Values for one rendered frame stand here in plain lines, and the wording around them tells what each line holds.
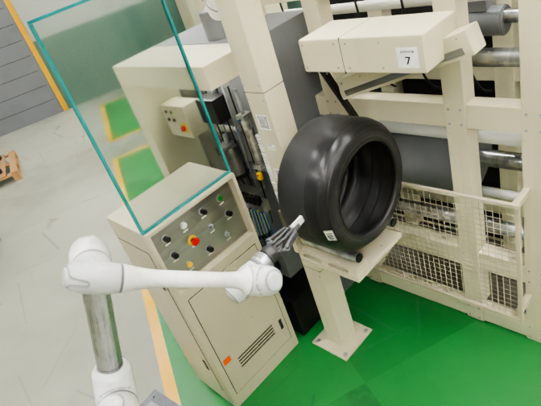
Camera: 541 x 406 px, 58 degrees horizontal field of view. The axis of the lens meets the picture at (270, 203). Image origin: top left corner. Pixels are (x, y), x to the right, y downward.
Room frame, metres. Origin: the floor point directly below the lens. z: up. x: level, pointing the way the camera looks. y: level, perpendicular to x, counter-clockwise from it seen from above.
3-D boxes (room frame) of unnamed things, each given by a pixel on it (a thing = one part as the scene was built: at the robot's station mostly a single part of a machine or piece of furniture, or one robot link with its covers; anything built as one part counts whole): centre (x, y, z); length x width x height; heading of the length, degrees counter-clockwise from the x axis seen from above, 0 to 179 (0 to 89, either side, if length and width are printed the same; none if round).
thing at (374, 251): (1.92, -0.31, 0.80); 0.37 x 0.36 x 0.02; 125
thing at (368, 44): (1.99, -0.62, 1.71); 0.61 x 0.25 x 0.15; 35
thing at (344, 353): (2.11, -0.14, 0.01); 0.27 x 0.27 x 0.02; 35
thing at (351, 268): (1.84, -0.19, 0.83); 0.36 x 0.09 x 0.06; 35
